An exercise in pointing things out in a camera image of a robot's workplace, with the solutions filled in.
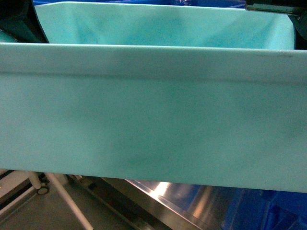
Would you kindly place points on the white cart leg with caster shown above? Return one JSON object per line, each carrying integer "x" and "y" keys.
{"x": 43, "y": 188}

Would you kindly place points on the large blue plastic crate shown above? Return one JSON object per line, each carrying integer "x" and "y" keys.
{"x": 254, "y": 209}

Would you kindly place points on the teal plastic bin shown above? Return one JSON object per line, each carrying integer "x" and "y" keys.
{"x": 166, "y": 93}

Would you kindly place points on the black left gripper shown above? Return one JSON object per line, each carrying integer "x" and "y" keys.
{"x": 19, "y": 20}

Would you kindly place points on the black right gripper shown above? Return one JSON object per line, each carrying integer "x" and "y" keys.
{"x": 293, "y": 8}

